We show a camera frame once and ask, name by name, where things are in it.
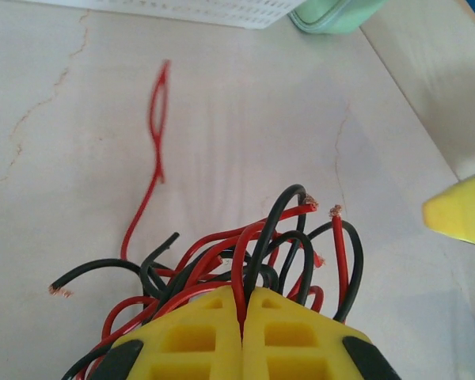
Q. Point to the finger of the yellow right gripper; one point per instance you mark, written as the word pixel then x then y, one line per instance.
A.
pixel 463 210

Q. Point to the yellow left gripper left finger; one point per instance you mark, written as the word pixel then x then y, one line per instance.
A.
pixel 198 316

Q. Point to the white perforated plastic basket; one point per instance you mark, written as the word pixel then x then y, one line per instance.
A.
pixel 206 12

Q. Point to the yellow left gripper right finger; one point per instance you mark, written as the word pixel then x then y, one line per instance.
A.
pixel 293 324

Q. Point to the mint green zip case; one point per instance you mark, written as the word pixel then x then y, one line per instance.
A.
pixel 332 16

